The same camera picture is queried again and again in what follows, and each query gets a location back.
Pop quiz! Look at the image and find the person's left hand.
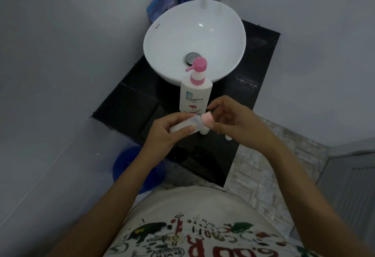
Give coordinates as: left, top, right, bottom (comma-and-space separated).
142, 112, 203, 164

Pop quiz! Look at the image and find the person's right hand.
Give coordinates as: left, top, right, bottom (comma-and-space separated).
207, 95, 279, 150

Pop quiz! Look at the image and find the pink cap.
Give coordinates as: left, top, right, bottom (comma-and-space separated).
201, 112, 215, 131

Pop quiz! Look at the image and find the white hand sanitizer pump bottle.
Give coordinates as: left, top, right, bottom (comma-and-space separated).
179, 57, 213, 113

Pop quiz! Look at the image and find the person's right forearm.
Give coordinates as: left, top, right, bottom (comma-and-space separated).
255, 136, 375, 257

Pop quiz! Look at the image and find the person's left forearm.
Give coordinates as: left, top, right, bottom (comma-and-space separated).
46, 150, 169, 257

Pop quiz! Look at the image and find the blue plastic bucket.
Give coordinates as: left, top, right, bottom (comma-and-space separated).
112, 146, 167, 195

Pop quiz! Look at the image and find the white printed shirt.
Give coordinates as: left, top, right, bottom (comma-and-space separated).
104, 185, 320, 257

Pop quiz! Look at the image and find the metal sink drain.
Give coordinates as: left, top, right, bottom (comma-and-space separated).
185, 52, 202, 66

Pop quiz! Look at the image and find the white round sink basin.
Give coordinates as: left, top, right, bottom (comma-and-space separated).
143, 0, 246, 86

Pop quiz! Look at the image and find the grey door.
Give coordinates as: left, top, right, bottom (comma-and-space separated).
315, 148, 375, 257

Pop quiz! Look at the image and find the blue pouch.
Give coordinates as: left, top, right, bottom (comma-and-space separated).
146, 0, 175, 23

